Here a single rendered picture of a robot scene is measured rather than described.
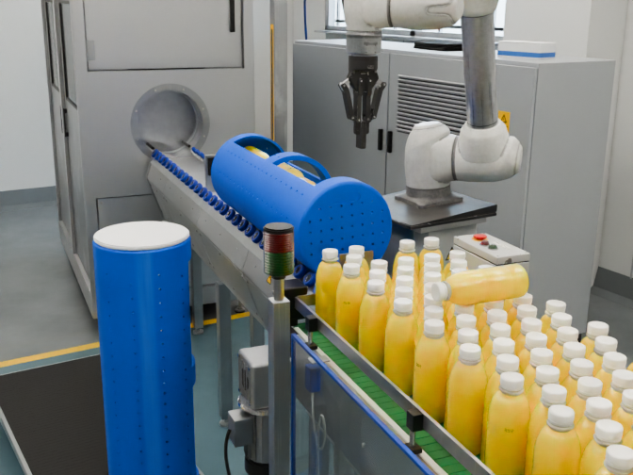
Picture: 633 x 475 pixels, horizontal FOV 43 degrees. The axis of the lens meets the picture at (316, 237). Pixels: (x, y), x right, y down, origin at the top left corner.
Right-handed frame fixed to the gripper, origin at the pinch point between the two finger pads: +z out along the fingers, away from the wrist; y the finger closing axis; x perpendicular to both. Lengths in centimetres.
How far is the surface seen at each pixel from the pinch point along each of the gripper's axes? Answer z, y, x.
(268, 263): 18, -40, -41
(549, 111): 14, 145, 107
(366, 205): 20.6, 4.6, 4.7
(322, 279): 32.9, -16.8, -14.9
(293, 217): 23.5, -14.8, 10.4
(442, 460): 47, -20, -78
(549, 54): -10, 157, 125
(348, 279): 29.3, -15.3, -26.6
